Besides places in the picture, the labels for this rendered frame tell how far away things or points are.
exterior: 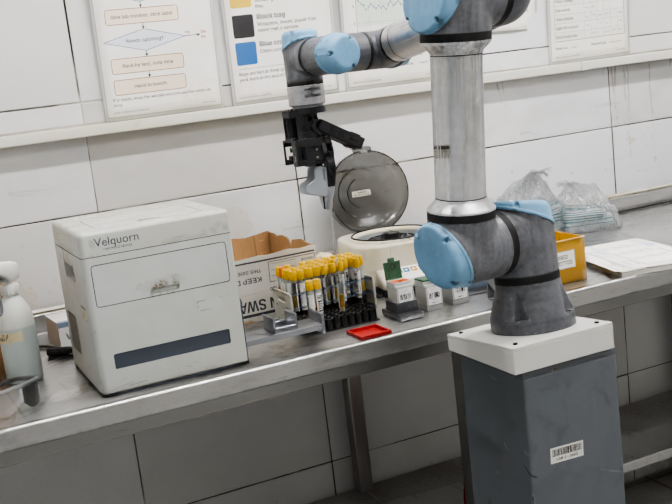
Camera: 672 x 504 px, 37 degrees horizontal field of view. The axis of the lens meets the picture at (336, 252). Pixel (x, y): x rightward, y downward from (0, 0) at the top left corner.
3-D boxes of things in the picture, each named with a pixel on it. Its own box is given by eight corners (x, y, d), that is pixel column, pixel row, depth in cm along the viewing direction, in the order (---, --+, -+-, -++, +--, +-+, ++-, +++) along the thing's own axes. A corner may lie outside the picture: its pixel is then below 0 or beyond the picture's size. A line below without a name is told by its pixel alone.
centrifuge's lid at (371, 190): (323, 151, 252) (315, 154, 260) (338, 249, 253) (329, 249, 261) (402, 140, 257) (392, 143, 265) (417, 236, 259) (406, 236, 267)
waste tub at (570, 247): (539, 290, 220) (536, 246, 218) (505, 281, 232) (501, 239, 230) (588, 279, 225) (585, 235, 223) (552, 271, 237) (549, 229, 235)
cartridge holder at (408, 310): (401, 322, 207) (399, 305, 206) (382, 314, 215) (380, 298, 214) (424, 317, 209) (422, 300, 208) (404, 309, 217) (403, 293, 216)
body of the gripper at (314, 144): (285, 168, 207) (278, 110, 204) (323, 163, 210) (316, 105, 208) (299, 170, 200) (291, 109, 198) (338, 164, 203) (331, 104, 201)
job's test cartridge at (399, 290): (398, 313, 209) (395, 284, 207) (388, 309, 213) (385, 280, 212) (415, 309, 210) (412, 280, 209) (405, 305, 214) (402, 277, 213)
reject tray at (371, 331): (361, 340, 196) (361, 336, 196) (346, 334, 202) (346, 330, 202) (391, 333, 199) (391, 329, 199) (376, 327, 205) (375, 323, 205)
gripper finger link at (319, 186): (306, 212, 205) (300, 168, 204) (332, 208, 207) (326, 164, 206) (311, 213, 202) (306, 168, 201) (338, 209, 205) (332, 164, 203)
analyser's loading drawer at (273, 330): (228, 356, 189) (224, 329, 188) (217, 349, 195) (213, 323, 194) (326, 333, 197) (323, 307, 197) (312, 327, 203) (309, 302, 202)
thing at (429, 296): (427, 311, 213) (424, 281, 212) (416, 308, 217) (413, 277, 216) (443, 307, 214) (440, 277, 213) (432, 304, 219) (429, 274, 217)
